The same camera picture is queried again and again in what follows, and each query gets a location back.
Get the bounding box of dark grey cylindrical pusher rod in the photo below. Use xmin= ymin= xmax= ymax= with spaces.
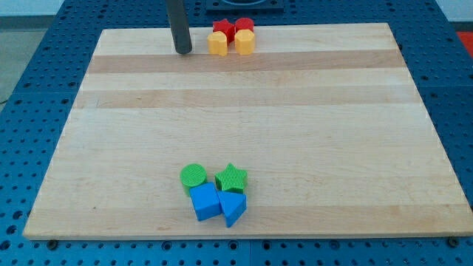
xmin=165 ymin=0 xmax=192 ymax=55

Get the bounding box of red star block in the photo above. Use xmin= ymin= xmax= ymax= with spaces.
xmin=213 ymin=18 xmax=236 ymax=44

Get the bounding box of green star block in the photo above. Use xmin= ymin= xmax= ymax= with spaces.
xmin=215 ymin=163 xmax=248 ymax=194

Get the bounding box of yellow hexagon block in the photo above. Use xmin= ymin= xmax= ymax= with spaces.
xmin=234 ymin=30 xmax=256 ymax=55

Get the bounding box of blue cube block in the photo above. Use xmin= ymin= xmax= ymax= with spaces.
xmin=189 ymin=183 xmax=222 ymax=221

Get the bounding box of blue triangle block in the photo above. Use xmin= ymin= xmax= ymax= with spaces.
xmin=217 ymin=191 xmax=247 ymax=228

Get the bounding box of green cylinder block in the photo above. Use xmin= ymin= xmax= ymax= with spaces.
xmin=180 ymin=163 xmax=207 ymax=197

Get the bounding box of yellow heart block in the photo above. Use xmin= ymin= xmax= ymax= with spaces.
xmin=207 ymin=31 xmax=228 ymax=56

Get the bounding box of wooden board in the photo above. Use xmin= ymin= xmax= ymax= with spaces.
xmin=23 ymin=23 xmax=472 ymax=240

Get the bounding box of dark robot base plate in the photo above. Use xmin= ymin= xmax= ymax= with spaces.
xmin=205 ymin=0 xmax=284 ymax=13

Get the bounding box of red cylinder block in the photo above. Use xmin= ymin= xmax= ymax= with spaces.
xmin=234 ymin=17 xmax=254 ymax=32

